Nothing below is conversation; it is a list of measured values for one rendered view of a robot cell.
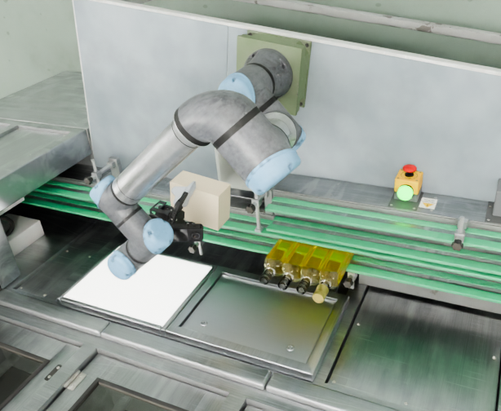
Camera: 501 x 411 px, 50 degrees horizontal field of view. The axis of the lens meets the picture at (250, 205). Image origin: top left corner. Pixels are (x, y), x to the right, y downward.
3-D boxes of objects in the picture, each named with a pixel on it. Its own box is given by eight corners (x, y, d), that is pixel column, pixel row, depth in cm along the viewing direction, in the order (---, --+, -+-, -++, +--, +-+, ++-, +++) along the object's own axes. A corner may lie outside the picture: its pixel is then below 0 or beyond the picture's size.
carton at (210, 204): (183, 170, 161) (169, 181, 155) (230, 183, 156) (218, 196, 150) (183, 203, 168) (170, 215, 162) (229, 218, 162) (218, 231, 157)
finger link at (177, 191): (177, 172, 153) (163, 200, 150) (195, 178, 151) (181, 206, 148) (181, 177, 156) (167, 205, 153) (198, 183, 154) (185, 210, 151)
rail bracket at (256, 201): (263, 218, 179) (247, 238, 170) (260, 174, 171) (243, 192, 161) (272, 220, 178) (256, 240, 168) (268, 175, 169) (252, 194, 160)
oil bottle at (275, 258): (288, 239, 180) (262, 276, 163) (287, 225, 177) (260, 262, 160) (304, 241, 177) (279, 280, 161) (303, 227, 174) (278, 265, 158)
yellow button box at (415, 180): (398, 187, 167) (393, 199, 161) (400, 166, 163) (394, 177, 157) (422, 191, 164) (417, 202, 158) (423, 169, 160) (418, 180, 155)
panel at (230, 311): (120, 249, 205) (58, 304, 179) (118, 242, 203) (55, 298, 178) (349, 302, 168) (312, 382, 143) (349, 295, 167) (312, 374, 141)
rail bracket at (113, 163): (126, 178, 213) (88, 206, 196) (117, 139, 205) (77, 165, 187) (135, 180, 211) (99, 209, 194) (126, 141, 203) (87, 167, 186)
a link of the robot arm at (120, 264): (136, 275, 129) (120, 287, 134) (161, 249, 137) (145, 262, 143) (114, 250, 128) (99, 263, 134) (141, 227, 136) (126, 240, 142)
